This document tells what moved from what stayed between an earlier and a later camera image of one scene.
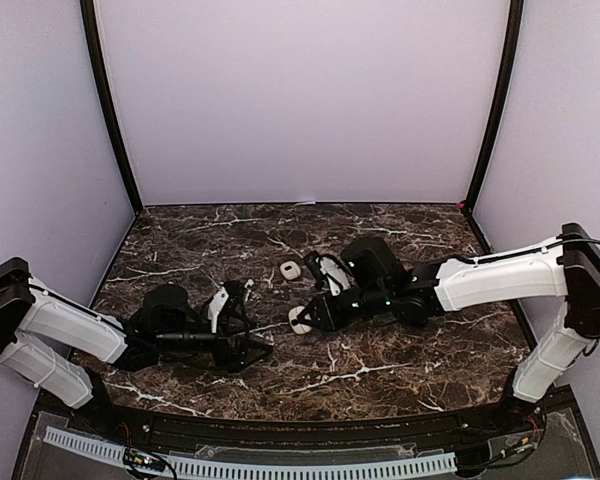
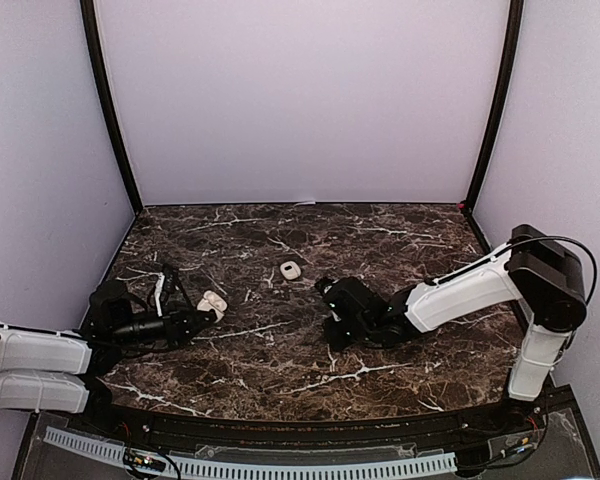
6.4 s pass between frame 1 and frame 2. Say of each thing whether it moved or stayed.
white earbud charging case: moved
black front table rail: stayed
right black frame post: stayed
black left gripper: moved
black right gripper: moved
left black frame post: stayed
